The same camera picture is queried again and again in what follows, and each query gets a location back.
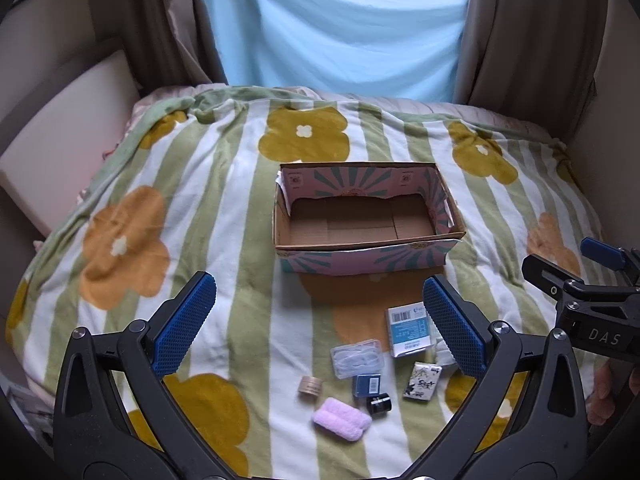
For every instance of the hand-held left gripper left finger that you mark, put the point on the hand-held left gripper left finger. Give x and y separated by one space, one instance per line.
184 327

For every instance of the green striped flower blanket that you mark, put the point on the green striped flower blanket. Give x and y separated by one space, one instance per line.
210 200

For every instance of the person's right hand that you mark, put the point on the person's right hand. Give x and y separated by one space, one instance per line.
604 392

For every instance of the light blue sheet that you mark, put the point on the light blue sheet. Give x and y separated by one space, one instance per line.
340 25

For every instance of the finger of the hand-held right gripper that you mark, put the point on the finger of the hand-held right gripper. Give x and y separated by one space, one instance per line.
547 275
602 252

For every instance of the pink fluffy pad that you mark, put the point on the pink fluffy pad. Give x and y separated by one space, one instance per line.
341 419

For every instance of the clear plastic case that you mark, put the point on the clear plastic case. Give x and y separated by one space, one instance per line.
356 358

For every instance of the beige tape roll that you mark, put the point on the beige tape roll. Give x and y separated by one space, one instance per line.
311 388

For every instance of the small blue box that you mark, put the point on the small blue box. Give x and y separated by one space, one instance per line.
366 385

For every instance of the black and white card pack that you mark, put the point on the black and white card pack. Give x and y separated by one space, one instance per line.
422 381

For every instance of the brown curtain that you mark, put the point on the brown curtain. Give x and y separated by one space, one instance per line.
170 20
530 35

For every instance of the small black cylinder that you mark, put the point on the small black cylinder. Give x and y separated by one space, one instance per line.
381 405

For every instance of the pink printed cardboard box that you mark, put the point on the pink printed cardboard box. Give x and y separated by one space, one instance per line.
350 225

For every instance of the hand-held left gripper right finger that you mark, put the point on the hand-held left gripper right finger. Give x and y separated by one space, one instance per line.
456 332

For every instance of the white packet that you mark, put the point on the white packet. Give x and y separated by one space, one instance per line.
442 352

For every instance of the white and blue carton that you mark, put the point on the white and blue carton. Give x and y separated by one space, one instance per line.
409 332

